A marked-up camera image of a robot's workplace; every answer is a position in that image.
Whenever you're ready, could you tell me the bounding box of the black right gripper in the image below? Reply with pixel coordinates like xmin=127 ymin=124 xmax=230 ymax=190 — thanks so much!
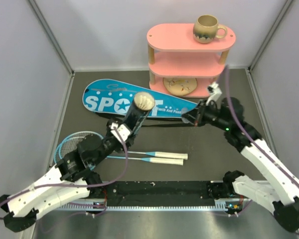
xmin=181 ymin=99 xmax=230 ymax=131

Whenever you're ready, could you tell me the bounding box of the clear round tube lid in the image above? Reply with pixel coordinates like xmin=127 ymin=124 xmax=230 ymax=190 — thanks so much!
xmin=181 ymin=108 xmax=193 ymax=124

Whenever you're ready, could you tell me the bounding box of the black shuttlecock tube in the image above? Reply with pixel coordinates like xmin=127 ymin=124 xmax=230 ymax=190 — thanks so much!
xmin=123 ymin=99 xmax=151 ymax=136

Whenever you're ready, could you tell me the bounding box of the blue sport racket bag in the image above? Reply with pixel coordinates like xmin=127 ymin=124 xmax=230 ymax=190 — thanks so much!
xmin=82 ymin=79 xmax=197 ymax=119

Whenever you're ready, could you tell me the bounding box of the white feather shuttlecock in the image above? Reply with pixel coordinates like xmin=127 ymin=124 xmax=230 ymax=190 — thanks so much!
xmin=134 ymin=92 xmax=155 ymax=111

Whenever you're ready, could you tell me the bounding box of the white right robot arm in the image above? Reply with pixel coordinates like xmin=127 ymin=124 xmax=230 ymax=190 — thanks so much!
xmin=182 ymin=97 xmax=299 ymax=233

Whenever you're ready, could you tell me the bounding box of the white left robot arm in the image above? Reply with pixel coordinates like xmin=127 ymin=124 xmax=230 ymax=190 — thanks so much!
xmin=0 ymin=120 xmax=137 ymax=233

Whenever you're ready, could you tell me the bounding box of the blue badminton racket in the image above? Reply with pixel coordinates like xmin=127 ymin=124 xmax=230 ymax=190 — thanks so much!
xmin=57 ymin=131 xmax=188 ymax=160
xmin=53 ymin=137 xmax=185 ymax=166

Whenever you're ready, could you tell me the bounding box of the round painted beige coaster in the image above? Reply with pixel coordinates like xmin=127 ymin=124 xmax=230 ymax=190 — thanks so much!
xmin=162 ymin=78 xmax=197 ymax=96

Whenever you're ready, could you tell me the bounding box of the pink three-tier shelf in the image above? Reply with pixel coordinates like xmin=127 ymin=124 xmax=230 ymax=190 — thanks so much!
xmin=147 ymin=23 xmax=236 ymax=98

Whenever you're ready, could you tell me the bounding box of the beige ceramic mug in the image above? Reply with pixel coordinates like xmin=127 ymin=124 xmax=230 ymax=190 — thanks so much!
xmin=193 ymin=15 xmax=227 ymax=44

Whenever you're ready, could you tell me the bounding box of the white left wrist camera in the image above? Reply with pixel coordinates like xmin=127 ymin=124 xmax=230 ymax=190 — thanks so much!
xmin=110 ymin=122 xmax=132 ymax=142

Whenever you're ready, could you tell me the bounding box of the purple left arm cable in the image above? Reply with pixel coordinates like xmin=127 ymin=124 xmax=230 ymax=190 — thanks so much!
xmin=0 ymin=129 xmax=129 ymax=220

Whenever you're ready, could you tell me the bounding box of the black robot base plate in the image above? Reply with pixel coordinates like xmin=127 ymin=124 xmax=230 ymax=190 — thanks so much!
xmin=105 ymin=181 xmax=229 ymax=207

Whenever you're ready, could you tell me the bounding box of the grey slotted cable duct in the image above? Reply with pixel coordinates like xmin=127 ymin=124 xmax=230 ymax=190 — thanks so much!
xmin=39 ymin=200 xmax=242 ymax=212

